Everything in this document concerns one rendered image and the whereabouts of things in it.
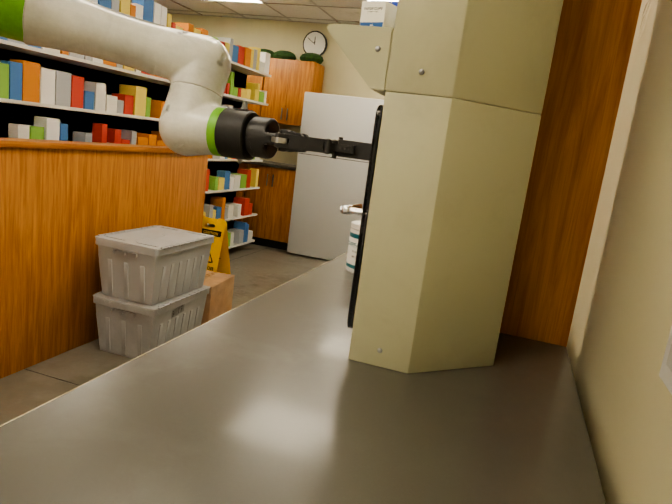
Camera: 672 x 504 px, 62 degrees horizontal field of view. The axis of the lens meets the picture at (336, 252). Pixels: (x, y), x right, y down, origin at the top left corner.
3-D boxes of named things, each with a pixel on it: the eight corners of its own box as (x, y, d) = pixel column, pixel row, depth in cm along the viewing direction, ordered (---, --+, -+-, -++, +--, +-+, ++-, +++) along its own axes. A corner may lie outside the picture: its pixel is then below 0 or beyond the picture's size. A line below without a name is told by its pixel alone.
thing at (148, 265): (212, 286, 353) (217, 235, 347) (154, 309, 297) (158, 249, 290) (156, 273, 365) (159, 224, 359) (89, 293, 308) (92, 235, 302)
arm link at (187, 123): (172, 158, 116) (141, 142, 105) (186, 100, 117) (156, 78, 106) (233, 168, 112) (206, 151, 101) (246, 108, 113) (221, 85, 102)
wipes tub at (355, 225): (391, 271, 177) (398, 225, 174) (381, 279, 164) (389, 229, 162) (352, 264, 180) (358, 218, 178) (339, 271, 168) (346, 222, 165)
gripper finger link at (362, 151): (339, 139, 100) (338, 139, 99) (377, 144, 98) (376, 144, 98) (337, 156, 101) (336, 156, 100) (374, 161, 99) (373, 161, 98)
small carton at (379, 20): (395, 42, 103) (400, 8, 102) (381, 36, 99) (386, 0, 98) (372, 42, 106) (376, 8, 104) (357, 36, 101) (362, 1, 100)
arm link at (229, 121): (235, 161, 112) (211, 161, 104) (241, 101, 110) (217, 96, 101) (262, 165, 111) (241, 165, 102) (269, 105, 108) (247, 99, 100)
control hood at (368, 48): (418, 109, 122) (425, 62, 120) (384, 91, 92) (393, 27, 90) (368, 104, 125) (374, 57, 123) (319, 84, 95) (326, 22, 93)
